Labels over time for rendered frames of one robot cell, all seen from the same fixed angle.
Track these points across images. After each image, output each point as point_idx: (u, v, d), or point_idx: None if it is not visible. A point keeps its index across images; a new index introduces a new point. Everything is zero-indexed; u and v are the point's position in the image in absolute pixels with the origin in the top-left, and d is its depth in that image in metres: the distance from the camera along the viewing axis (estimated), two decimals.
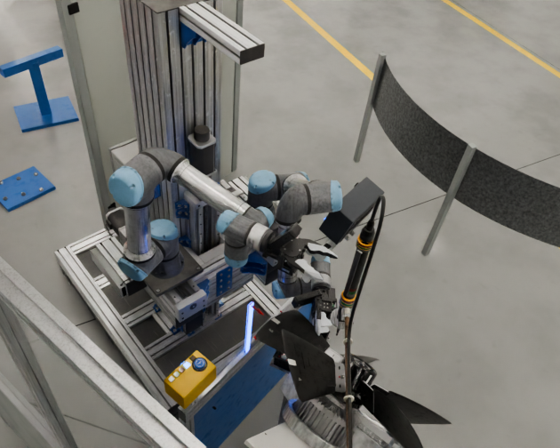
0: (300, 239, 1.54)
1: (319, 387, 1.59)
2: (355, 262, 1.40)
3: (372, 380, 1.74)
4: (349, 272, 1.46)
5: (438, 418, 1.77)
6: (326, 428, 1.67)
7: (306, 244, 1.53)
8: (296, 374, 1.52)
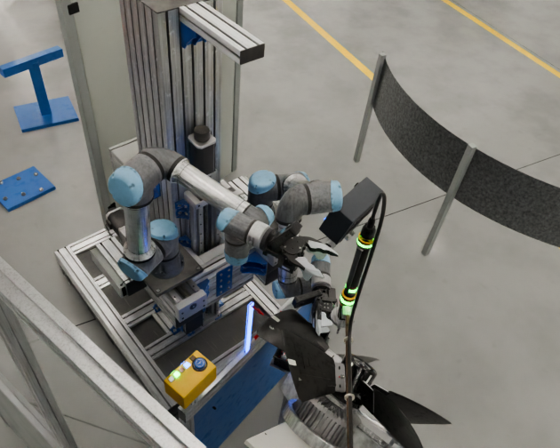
0: (300, 236, 1.54)
1: (319, 387, 1.59)
2: (356, 260, 1.39)
3: (372, 380, 1.74)
4: (350, 270, 1.45)
5: (438, 418, 1.77)
6: (326, 428, 1.67)
7: (306, 242, 1.52)
8: (296, 374, 1.52)
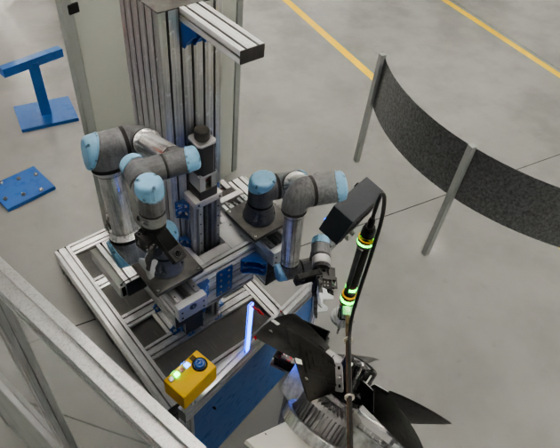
0: None
1: (291, 348, 1.83)
2: (356, 260, 1.39)
3: (356, 370, 1.72)
4: (350, 270, 1.45)
5: (403, 417, 1.48)
6: (326, 428, 1.67)
7: None
8: (270, 327, 1.89)
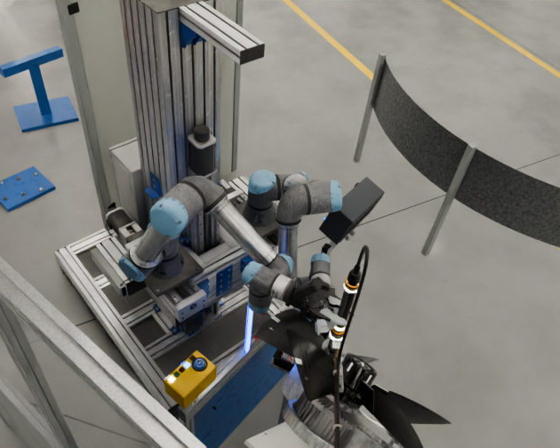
0: (323, 291, 1.64)
1: (291, 348, 1.83)
2: (343, 300, 1.53)
3: (356, 370, 1.72)
4: (339, 308, 1.58)
5: (403, 417, 1.48)
6: (326, 428, 1.67)
7: (326, 297, 1.63)
8: (270, 324, 1.88)
